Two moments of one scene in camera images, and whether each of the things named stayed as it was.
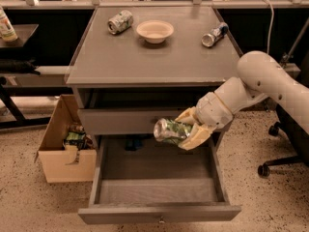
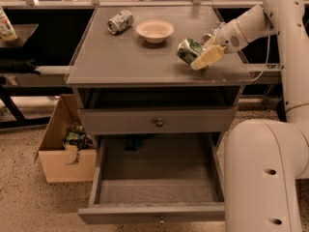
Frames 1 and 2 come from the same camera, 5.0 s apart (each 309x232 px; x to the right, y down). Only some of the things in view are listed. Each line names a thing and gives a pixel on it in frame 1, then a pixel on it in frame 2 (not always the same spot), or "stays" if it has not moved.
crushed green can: [170, 131] → [188, 49]
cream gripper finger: [189, 116] → [210, 43]
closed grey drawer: [122, 121] stays
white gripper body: [212, 110] → [229, 37]
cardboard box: [59, 163] stays
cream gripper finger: [199, 133] → [211, 55]
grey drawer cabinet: [135, 66] stays
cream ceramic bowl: [154, 31] stays
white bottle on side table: [8, 32] stays
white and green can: [120, 22] stays
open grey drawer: [147, 179] stays
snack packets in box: [76, 136] stays
